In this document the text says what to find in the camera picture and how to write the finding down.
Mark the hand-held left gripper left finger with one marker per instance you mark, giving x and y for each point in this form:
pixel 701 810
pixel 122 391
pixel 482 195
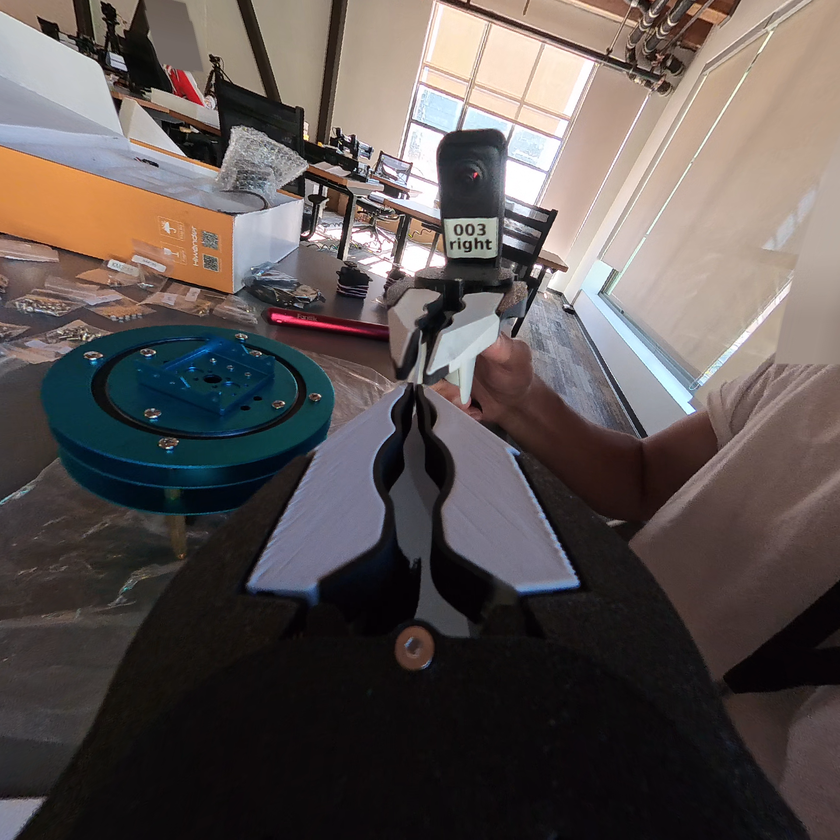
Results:
pixel 328 525

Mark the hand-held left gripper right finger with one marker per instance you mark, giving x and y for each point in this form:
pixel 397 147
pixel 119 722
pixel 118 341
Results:
pixel 499 518

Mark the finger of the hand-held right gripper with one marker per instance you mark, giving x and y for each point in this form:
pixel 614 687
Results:
pixel 403 328
pixel 466 334

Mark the teal round turntable base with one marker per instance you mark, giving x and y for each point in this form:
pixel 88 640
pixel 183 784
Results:
pixel 184 446

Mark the pile of small parts bags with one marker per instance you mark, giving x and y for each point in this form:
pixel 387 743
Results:
pixel 98 308

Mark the person's right forearm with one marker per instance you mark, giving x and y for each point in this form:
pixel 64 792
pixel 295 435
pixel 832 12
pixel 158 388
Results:
pixel 610 459

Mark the person's right hand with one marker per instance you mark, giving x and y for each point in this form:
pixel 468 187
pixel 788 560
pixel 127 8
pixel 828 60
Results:
pixel 505 380

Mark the black servo motor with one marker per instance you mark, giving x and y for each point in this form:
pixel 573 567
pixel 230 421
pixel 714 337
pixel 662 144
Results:
pixel 397 277
pixel 353 279

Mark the wooden background table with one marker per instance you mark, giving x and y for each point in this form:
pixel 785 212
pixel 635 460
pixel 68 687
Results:
pixel 413 208

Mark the black office chair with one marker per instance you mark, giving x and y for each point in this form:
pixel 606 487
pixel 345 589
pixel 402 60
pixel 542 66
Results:
pixel 531 236
pixel 256 111

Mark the large grid window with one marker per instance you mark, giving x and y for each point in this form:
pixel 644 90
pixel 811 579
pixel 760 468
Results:
pixel 499 85

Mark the bubble wrap bag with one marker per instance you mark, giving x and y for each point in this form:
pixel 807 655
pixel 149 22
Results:
pixel 259 161

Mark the large clear plastic bag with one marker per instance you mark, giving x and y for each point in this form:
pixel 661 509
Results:
pixel 79 577

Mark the person's beige clothing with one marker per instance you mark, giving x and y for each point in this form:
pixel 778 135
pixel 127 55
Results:
pixel 754 538

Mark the white roller blind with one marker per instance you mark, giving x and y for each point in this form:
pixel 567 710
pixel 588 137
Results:
pixel 735 197

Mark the orange white cardboard box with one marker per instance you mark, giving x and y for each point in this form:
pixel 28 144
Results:
pixel 98 210

